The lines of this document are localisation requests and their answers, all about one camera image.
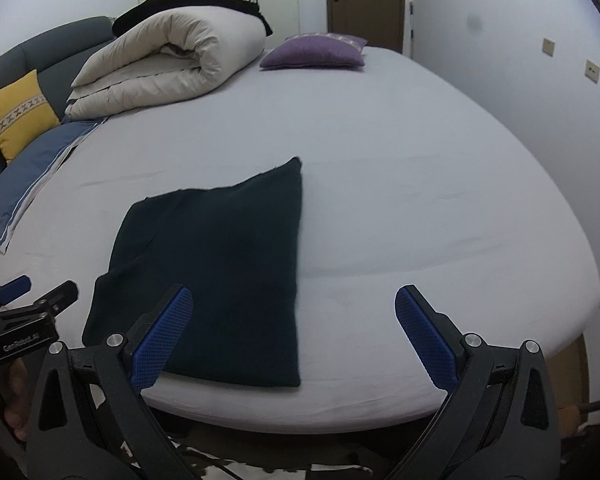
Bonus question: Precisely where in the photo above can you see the blue pillow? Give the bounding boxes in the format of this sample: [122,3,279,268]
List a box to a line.
[0,116,112,256]

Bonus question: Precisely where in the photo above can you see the black blanket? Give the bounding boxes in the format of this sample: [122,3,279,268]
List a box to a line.
[111,0,274,38]

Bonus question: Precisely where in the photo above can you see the dark green sweater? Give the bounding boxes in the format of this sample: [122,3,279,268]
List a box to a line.
[82,156,304,389]

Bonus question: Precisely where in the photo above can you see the brown door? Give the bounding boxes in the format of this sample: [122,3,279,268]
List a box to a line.
[325,0,406,54]

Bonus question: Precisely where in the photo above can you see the purple pillow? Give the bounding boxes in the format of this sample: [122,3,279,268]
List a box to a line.
[259,33,369,70]

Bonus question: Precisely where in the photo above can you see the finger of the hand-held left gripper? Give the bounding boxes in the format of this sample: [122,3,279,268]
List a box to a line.
[7,280,80,322]
[0,275,34,307]

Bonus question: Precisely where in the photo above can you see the yellow patterned pillow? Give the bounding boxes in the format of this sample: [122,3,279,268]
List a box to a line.
[0,69,61,164]

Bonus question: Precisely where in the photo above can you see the grey padded headboard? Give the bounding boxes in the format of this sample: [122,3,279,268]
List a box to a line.
[0,16,117,211]

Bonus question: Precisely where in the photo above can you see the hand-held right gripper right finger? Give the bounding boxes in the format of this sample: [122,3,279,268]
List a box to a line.
[394,285,563,480]

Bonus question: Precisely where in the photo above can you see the beige rolled duvet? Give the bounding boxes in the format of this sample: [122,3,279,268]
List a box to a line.
[64,7,267,121]

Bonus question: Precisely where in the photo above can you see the person's left hand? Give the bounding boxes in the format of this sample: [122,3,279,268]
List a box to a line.
[0,359,32,442]

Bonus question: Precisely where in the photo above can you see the wooden bed base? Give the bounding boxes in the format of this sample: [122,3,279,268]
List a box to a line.
[547,332,592,407]

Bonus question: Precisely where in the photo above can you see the white bed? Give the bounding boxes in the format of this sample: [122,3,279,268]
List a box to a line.
[0,45,600,434]

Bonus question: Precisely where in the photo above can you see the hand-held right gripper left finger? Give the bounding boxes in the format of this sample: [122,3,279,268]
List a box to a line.
[26,284,196,480]

